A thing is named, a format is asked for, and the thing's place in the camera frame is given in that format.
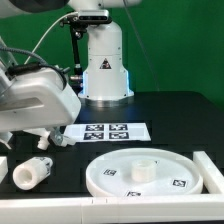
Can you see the white fence rail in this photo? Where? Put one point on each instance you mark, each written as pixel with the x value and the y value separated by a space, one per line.
pixel 3 167
pixel 112 210
pixel 212 177

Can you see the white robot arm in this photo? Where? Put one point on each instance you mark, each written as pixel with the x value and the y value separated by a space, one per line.
pixel 105 81

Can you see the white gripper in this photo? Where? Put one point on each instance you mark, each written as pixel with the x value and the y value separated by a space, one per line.
pixel 36 100

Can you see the white cross-shaped table base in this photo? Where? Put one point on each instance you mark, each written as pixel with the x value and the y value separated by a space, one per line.
pixel 54 135

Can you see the black camera on stand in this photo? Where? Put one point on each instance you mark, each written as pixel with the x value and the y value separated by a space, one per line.
pixel 78 23

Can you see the white front fence rail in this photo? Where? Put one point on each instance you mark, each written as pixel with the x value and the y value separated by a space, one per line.
pixel 112 210

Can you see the white left fence rail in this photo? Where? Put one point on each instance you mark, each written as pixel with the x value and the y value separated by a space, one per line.
pixel 3 167

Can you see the white marker sheet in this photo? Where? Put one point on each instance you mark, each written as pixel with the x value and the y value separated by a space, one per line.
pixel 108 132

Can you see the white round table top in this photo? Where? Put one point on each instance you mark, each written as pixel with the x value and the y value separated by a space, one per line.
pixel 136 172

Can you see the white right fence rail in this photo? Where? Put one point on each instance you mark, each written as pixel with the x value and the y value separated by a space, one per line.
pixel 212 177

